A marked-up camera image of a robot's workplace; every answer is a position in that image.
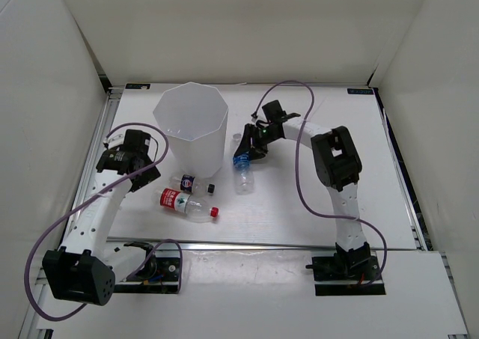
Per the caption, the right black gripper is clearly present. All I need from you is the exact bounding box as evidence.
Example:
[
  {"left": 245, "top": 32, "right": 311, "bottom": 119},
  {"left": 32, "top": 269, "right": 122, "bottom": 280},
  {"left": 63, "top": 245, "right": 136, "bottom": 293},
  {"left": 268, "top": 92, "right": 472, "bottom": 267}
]
[{"left": 235, "top": 123, "right": 280, "bottom": 162}]

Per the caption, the blue label water bottle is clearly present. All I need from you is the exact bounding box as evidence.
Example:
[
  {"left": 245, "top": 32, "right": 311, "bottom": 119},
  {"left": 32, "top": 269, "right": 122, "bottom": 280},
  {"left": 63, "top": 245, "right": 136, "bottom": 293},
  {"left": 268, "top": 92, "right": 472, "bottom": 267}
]
[{"left": 231, "top": 133, "right": 254, "bottom": 195}]

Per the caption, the bottle with dark blue label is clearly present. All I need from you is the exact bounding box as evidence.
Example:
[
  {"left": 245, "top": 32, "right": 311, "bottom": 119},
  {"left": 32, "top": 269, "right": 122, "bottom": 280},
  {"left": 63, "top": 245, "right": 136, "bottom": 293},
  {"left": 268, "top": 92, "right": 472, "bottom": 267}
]
[{"left": 169, "top": 173, "right": 216, "bottom": 197}]

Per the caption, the bottle with red label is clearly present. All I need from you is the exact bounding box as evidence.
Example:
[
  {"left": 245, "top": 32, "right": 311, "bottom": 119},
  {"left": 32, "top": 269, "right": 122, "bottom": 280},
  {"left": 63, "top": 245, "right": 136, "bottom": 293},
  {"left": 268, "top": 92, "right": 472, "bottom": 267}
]
[{"left": 157, "top": 188, "right": 219, "bottom": 223}]

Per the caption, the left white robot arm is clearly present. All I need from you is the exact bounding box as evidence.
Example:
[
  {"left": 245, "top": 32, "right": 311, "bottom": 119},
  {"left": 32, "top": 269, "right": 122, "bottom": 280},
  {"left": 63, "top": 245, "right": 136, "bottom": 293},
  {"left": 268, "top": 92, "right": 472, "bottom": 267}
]
[{"left": 42, "top": 140, "right": 159, "bottom": 305}]

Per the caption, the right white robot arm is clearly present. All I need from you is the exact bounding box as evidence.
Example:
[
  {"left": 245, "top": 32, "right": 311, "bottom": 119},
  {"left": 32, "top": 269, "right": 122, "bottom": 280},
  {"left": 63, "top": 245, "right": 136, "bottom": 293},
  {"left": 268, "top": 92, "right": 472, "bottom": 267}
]
[{"left": 233, "top": 116, "right": 370, "bottom": 279}]

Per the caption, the white octagonal plastic bin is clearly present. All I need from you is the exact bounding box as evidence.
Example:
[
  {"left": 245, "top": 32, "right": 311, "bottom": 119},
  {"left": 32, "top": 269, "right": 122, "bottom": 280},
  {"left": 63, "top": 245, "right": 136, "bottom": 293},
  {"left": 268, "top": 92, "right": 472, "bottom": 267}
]
[{"left": 153, "top": 82, "right": 228, "bottom": 178}]

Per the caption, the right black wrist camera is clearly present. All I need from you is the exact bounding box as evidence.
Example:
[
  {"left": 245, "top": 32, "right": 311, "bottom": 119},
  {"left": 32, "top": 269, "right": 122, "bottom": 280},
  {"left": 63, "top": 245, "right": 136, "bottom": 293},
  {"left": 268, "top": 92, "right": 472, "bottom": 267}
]
[{"left": 262, "top": 100, "right": 286, "bottom": 123}]

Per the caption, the metal rail bar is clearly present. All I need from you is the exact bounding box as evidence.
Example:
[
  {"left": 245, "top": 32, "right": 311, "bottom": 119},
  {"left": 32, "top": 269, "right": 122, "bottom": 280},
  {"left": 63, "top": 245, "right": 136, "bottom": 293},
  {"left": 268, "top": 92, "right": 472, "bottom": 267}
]
[{"left": 107, "top": 236, "right": 427, "bottom": 251}]

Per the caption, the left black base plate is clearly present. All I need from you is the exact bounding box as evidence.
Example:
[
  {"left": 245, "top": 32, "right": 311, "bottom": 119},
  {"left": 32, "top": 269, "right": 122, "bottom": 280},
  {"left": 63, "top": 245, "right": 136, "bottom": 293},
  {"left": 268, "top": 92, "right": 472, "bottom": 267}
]
[{"left": 104, "top": 239, "right": 183, "bottom": 294}]

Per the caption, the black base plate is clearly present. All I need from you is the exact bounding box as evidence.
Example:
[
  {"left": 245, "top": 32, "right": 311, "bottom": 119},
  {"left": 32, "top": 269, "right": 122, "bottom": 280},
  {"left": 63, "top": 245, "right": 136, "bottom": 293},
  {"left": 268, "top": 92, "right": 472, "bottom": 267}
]
[
  {"left": 305, "top": 251, "right": 386, "bottom": 297},
  {"left": 104, "top": 239, "right": 183, "bottom": 294}
]

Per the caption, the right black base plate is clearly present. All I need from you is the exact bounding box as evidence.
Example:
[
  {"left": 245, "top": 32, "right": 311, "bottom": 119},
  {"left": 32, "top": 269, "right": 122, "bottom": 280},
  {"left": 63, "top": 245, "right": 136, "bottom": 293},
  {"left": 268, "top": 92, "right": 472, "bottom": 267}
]
[{"left": 305, "top": 251, "right": 386, "bottom": 297}]

